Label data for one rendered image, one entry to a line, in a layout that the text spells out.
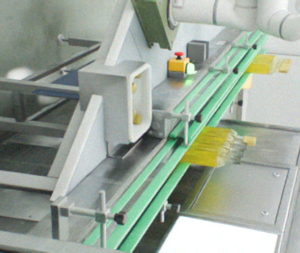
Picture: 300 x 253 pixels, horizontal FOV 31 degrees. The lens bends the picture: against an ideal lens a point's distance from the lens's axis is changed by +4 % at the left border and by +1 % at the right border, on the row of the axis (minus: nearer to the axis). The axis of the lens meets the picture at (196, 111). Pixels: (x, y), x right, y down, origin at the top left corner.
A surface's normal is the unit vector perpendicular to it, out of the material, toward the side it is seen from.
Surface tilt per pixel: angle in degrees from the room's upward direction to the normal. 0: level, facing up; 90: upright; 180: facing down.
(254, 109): 90
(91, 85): 90
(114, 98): 90
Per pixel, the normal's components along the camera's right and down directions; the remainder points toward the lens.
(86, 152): 0.96, 0.12
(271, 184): 0.02, -0.93
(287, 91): -0.28, 0.33
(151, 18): -0.23, 0.85
